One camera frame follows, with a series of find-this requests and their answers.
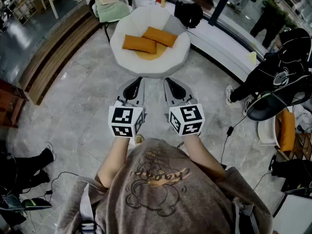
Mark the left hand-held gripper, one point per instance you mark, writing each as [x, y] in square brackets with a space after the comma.
[122, 117]

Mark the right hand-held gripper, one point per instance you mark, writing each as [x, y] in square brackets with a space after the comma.
[190, 116]

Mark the white round lounge chair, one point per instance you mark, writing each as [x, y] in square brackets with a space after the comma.
[151, 64]

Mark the grey cushion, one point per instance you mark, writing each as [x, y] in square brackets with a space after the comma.
[174, 24]

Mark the person's right forearm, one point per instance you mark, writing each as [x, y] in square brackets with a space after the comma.
[204, 155]

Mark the person's left forearm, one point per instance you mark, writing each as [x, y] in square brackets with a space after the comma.
[114, 160]

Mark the person's beige shoe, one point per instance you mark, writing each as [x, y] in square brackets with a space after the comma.
[139, 139]

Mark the yellow round seat cushion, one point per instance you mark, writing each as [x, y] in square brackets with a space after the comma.
[158, 52]

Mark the white window bench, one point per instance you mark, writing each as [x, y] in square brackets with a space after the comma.
[214, 40]

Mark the black backpack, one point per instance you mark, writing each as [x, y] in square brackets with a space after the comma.
[189, 13]

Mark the pale yellow cloth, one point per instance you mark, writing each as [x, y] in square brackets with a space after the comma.
[252, 57]

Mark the green knitted blanket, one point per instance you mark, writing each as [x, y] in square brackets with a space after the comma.
[112, 11]

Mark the long wooden slat bench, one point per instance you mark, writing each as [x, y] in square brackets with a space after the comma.
[56, 55]

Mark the yellow drink bottle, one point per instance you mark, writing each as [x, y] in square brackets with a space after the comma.
[163, 0]

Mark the white curved chair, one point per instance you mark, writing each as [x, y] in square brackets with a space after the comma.
[267, 130]

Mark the person's brown printed t-shirt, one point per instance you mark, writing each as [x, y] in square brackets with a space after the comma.
[161, 191]

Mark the reddish wooden cabinet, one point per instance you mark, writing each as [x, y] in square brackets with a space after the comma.
[12, 101]

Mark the white wooden table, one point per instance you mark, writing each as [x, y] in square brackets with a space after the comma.
[52, 4]

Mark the black window frame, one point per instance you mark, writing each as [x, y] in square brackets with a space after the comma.
[220, 6]

